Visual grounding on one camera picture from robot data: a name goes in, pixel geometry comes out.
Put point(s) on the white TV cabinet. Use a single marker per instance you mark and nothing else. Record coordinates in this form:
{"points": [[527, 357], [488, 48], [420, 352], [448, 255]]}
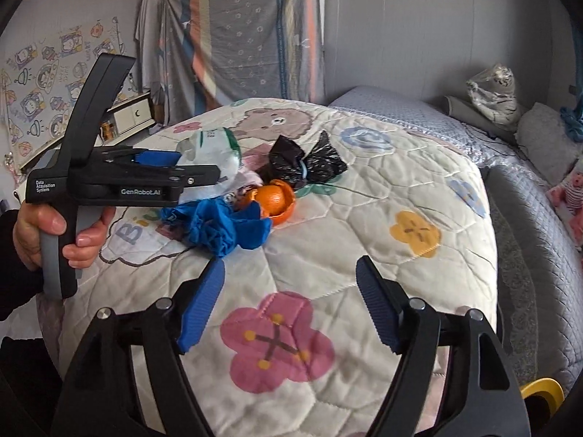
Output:
{"points": [[132, 116]]}

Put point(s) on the blue curtain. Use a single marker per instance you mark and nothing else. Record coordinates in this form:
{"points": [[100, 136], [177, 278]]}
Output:
{"points": [[574, 123]]}

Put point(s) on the blue plastic bag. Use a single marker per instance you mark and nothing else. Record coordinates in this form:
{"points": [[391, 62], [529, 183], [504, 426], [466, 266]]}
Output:
{"points": [[218, 227]]}

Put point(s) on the black plastic bag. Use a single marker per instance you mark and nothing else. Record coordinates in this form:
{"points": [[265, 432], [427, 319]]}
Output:
{"points": [[319, 159]]}

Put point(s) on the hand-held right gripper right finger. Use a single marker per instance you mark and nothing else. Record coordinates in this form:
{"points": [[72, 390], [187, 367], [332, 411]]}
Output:
{"points": [[378, 309]]}

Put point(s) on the cartoon printed wall cloth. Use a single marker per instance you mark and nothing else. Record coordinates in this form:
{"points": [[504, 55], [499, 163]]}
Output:
{"points": [[41, 82]]}

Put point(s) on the plush tiger in plastic bag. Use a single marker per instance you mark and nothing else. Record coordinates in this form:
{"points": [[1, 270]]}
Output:
{"points": [[496, 95]]}

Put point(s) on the light grey hanging cloth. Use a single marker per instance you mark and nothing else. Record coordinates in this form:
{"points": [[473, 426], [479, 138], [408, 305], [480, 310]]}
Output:
{"points": [[150, 32]]}

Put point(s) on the grey quilted sofa cushion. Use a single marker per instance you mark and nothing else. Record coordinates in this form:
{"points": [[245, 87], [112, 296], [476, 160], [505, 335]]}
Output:
{"points": [[546, 145]]}

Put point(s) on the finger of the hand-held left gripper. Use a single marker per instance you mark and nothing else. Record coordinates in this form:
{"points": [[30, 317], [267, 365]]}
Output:
{"points": [[191, 174], [155, 158]]}

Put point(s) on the dark grey bolster pillow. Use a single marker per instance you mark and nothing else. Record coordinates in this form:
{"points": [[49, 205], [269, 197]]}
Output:
{"points": [[469, 118]]}

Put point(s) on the striped grey bed sheet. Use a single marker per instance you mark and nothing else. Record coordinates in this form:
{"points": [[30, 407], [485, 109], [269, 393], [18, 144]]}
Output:
{"points": [[246, 32]]}

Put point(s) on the white and green packet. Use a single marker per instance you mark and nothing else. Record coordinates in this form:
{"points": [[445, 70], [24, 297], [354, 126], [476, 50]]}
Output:
{"points": [[209, 152]]}

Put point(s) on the baby print pillow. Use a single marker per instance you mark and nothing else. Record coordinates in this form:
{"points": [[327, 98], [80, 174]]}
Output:
{"points": [[569, 195]]}

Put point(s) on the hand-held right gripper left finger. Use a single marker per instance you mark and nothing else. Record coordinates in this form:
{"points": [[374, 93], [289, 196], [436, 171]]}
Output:
{"points": [[200, 309]]}

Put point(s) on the bear and flower printed quilt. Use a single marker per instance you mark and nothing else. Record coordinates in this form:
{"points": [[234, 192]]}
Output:
{"points": [[364, 236]]}

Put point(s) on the yellow trash bin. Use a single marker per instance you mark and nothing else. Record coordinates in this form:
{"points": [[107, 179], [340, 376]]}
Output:
{"points": [[542, 389]]}

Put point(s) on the person's left hand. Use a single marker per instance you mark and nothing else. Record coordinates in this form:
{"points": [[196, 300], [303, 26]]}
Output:
{"points": [[50, 223]]}

